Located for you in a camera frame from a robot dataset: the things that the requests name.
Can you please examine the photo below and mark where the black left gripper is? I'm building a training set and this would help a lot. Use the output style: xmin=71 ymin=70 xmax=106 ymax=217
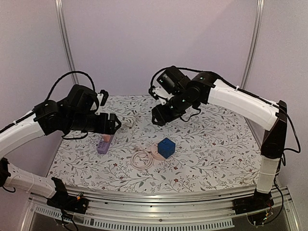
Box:
xmin=66 ymin=112 xmax=122 ymax=134

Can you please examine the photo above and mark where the pink plug adapter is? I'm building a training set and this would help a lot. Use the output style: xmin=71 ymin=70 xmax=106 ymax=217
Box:
xmin=102 ymin=134 xmax=111 ymax=142

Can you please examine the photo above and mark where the purple power strip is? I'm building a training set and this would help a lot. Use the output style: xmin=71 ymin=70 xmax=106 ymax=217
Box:
xmin=97 ymin=135 xmax=113 ymax=154

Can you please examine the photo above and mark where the dark blue cube socket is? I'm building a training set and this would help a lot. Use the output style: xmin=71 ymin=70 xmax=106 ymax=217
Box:
xmin=157 ymin=138 xmax=176 ymax=159

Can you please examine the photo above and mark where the pink round power socket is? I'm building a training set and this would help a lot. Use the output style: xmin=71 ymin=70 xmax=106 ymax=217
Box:
xmin=150 ymin=144 xmax=165 ymax=161

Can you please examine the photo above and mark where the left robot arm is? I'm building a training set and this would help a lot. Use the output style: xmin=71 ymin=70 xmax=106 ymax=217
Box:
xmin=0 ymin=84 xmax=121 ymax=209

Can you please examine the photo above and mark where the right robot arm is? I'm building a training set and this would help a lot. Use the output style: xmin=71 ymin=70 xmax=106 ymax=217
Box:
xmin=148 ymin=66 xmax=287 ymax=210

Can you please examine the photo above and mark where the floral table cloth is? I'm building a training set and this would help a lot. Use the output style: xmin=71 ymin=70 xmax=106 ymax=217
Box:
xmin=49 ymin=96 xmax=261 ymax=193

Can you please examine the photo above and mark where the white coiled power cable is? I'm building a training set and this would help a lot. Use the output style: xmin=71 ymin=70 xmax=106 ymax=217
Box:
xmin=121 ymin=109 xmax=142 ymax=128

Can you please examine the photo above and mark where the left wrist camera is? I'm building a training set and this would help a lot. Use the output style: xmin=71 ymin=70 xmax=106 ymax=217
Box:
xmin=95 ymin=90 xmax=109 ymax=115

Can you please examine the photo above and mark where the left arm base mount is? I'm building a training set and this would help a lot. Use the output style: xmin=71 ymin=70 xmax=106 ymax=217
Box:
xmin=47 ymin=177 xmax=89 ymax=214

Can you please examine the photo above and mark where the right aluminium frame post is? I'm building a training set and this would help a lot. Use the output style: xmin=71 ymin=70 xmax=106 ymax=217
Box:
xmin=240 ymin=0 xmax=265 ymax=89

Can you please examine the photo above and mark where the aluminium frame post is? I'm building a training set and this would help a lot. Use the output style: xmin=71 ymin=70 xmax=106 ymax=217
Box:
xmin=240 ymin=0 xmax=265 ymax=89
xmin=54 ymin=0 xmax=75 ymax=71

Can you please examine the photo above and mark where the aluminium front rail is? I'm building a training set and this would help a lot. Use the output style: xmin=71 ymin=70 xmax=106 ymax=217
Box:
xmin=20 ymin=185 xmax=301 ymax=231

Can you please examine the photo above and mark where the left aluminium frame post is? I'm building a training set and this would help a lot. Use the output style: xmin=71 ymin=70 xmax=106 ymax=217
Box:
xmin=54 ymin=0 xmax=75 ymax=71

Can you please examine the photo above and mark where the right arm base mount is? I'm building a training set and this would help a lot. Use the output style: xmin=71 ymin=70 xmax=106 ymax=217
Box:
xmin=232 ymin=190 xmax=274 ymax=215

